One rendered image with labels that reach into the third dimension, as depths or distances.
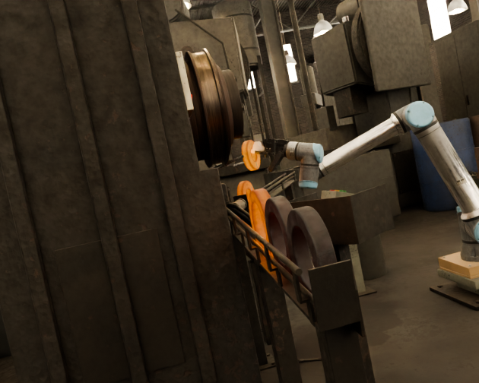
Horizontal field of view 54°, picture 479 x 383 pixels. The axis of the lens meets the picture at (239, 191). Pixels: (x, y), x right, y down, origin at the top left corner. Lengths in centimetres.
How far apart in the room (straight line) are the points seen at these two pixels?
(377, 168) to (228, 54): 177
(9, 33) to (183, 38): 335
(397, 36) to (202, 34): 212
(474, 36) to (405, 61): 127
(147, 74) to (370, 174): 326
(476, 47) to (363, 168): 273
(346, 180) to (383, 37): 180
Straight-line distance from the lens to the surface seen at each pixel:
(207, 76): 176
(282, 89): 1097
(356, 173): 435
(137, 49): 146
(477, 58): 659
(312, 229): 81
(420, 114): 227
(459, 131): 516
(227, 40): 473
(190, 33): 479
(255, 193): 119
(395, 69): 544
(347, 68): 549
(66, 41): 149
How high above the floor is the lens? 86
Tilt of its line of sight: 3 degrees down
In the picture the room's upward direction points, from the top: 12 degrees counter-clockwise
